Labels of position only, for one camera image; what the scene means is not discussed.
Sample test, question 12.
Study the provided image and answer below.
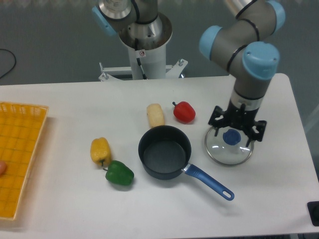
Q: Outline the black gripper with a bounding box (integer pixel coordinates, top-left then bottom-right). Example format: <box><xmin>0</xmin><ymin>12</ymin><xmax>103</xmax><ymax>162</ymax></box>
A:
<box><xmin>208</xmin><ymin>101</ymin><xmax>267</xmax><ymax>147</ymax></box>

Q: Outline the yellow bell pepper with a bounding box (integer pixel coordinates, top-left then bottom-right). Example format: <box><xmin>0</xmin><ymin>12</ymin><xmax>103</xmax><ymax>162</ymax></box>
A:
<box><xmin>90</xmin><ymin>137</ymin><xmax>112</xmax><ymax>166</ymax></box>

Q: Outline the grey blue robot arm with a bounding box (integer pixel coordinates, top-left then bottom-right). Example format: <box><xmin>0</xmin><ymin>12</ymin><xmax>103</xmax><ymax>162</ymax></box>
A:
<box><xmin>92</xmin><ymin>0</ymin><xmax>286</xmax><ymax>142</ymax></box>

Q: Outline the red bell pepper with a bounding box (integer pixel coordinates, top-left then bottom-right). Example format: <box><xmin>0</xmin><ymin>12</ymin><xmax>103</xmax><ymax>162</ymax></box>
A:
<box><xmin>172</xmin><ymin>101</ymin><xmax>196</xmax><ymax>123</ymax></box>

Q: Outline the green bell pepper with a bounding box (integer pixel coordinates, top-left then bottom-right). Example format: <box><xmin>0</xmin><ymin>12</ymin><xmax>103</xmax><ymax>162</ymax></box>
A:
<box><xmin>103</xmin><ymin>160</ymin><xmax>134</xmax><ymax>186</ymax></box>

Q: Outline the glass lid blue knob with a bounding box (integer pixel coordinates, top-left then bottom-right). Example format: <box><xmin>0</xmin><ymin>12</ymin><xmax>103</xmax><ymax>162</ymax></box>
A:
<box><xmin>204</xmin><ymin>126</ymin><xmax>254</xmax><ymax>166</ymax></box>

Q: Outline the black device at table corner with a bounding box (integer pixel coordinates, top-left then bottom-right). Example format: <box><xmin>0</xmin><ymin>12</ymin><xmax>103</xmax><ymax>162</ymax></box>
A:
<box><xmin>307</xmin><ymin>201</ymin><xmax>319</xmax><ymax>227</ymax></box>

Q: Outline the yellow wicker basket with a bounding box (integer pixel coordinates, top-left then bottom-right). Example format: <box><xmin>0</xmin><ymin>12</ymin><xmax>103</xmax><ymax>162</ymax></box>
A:
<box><xmin>0</xmin><ymin>102</ymin><xmax>49</xmax><ymax>221</ymax></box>

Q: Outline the orange object in basket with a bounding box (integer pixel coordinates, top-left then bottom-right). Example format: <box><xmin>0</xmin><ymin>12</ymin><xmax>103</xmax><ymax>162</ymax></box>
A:
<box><xmin>0</xmin><ymin>160</ymin><xmax>7</xmax><ymax>176</ymax></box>

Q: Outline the dark saucepan blue handle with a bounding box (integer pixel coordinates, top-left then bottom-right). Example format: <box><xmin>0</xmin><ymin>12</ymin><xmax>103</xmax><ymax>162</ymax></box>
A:
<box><xmin>138</xmin><ymin>125</ymin><xmax>235</xmax><ymax>201</ymax></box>

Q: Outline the white metal base frame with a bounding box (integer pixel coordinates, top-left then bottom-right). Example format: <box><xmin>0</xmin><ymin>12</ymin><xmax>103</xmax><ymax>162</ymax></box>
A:
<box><xmin>98</xmin><ymin>59</ymin><xmax>188</xmax><ymax>82</ymax></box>

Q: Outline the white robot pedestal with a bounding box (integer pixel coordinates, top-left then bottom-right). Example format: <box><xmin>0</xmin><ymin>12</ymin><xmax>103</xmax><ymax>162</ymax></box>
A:
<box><xmin>119</xmin><ymin>13</ymin><xmax>172</xmax><ymax>80</ymax></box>

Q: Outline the black cable on floor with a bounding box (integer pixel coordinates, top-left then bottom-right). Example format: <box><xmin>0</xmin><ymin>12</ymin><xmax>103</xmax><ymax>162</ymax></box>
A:
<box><xmin>0</xmin><ymin>48</ymin><xmax>17</xmax><ymax>79</ymax></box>

